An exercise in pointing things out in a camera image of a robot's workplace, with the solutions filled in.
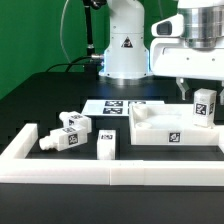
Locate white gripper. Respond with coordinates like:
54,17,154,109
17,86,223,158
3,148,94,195
150,37,224,105

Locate black cables on table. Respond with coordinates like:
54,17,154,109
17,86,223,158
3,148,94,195
45,55,105,73

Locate black camera pole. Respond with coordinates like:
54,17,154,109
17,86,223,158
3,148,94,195
82,0,107,56

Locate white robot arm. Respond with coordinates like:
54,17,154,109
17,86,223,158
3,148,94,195
99,0,224,104

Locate white sheet with markers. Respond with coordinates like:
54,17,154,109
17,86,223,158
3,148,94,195
82,99,163,117

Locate white U-shaped fence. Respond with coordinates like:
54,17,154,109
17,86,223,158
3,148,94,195
0,123,224,186

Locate white square tabletop part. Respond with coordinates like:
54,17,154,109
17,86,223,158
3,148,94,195
129,103,224,148

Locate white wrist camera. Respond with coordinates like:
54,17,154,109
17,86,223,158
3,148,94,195
151,14,184,37

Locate grey hanging cable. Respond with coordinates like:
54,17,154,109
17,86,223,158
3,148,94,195
59,0,73,64

